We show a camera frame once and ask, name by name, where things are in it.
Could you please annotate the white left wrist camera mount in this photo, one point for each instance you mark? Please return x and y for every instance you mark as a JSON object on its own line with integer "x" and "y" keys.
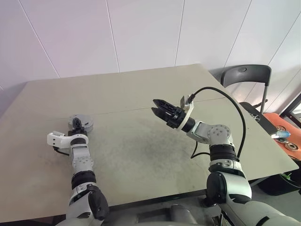
{"x": 56, "y": 140}

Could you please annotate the silver motor cover with circuit board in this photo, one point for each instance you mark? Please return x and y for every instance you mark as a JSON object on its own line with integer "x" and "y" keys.
{"x": 85, "y": 117}

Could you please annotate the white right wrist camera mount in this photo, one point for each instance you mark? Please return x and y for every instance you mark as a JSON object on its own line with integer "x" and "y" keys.
{"x": 190, "y": 106}

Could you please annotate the silver spoked wheel part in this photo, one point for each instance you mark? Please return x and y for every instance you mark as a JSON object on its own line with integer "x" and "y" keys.
{"x": 255, "y": 117}

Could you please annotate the orange box with items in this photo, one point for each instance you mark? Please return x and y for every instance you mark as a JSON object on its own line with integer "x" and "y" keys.
{"x": 270, "y": 118}

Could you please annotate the grey folding chair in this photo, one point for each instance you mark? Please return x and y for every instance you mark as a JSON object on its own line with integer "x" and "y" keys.
{"x": 247, "y": 75}

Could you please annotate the grey rounded shape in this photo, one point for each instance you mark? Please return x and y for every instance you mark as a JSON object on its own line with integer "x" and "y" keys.
{"x": 182, "y": 213}

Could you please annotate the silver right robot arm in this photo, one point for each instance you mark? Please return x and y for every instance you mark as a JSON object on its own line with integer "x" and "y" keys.
{"x": 218, "y": 134}

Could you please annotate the clear blue bottle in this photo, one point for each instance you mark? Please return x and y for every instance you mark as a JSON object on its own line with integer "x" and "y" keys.
{"x": 281, "y": 134}

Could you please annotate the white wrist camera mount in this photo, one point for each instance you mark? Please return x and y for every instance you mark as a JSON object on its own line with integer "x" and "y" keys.
{"x": 56, "y": 140}
{"x": 190, "y": 106}

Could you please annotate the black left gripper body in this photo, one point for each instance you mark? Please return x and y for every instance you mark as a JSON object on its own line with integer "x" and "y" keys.
{"x": 77, "y": 131}

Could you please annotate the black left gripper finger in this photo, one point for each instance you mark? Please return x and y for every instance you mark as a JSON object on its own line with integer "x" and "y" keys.
{"x": 77, "y": 122}

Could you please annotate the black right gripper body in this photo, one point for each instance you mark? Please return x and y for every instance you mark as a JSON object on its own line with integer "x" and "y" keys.
{"x": 176, "y": 117}

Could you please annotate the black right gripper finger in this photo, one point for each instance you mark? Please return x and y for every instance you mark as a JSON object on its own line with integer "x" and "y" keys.
{"x": 164, "y": 105}
{"x": 163, "y": 115}

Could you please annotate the grey round metal object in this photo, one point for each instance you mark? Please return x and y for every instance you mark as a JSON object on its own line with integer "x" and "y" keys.
{"x": 90, "y": 129}

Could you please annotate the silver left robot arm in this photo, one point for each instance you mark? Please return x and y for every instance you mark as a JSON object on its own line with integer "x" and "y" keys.
{"x": 81, "y": 162}

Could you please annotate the grey robot torso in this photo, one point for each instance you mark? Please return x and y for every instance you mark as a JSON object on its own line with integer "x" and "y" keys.
{"x": 122, "y": 219}

